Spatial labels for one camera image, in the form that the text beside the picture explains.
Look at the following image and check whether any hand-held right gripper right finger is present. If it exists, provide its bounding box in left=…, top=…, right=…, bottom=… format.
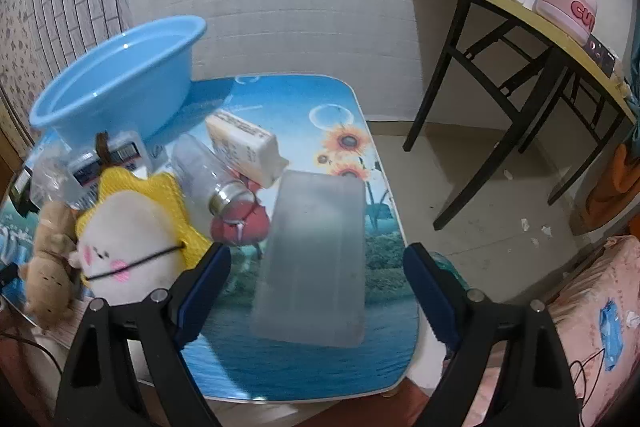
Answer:
left=402, top=243, right=588, bottom=427

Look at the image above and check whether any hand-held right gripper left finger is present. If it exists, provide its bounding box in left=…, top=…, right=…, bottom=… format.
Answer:
left=54, top=242, right=233, bottom=427

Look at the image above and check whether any blue face mask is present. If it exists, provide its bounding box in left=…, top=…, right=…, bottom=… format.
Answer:
left=599, top=299, right=625, bottom=370

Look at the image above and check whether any cream white carton box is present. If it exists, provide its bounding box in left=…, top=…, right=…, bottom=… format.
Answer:
left=206, top=109, right=290, bottom=188

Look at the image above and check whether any brown plush toy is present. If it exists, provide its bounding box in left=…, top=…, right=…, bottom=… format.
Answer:
left=20, top=201, right=83, bottom=328

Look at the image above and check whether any black cable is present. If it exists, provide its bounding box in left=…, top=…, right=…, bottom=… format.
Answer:
left=567, top=347, right=608, bottom=427

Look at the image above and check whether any orange cloth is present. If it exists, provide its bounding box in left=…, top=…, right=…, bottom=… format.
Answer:
left=582, top=142, right=640, bottom=233

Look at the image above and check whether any pink floral bedding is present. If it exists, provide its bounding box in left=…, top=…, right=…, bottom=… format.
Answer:
left=475, top=234, right=640, bottom=427

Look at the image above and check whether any small black box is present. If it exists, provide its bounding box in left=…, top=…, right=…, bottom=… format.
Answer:
left=11, top=167, right=40, bottom=217

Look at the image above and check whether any white and yellow plush toy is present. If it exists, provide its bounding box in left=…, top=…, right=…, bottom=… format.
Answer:
left=75, top=169, right=213, bottom=308

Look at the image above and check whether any folding table with yellow top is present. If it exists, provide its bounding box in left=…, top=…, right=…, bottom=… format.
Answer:
left=406, top=0, right=638, bottom=230

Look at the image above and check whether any light blue plastic basin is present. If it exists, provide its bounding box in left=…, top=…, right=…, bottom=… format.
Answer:
left=28, top=16, right=208, bottom=152

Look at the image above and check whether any clear plastic jar with label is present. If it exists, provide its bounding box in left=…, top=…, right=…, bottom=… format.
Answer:
left=30, top=132, right=153, bottom=210

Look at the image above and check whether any black device on folding table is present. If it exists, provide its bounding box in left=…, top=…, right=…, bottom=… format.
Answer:
left=585, top=34, right=621, bottom=78

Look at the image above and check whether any clear bottle with metal cap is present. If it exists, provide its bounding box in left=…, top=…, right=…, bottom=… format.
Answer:
left=171, top=133, right=258, bottom=218

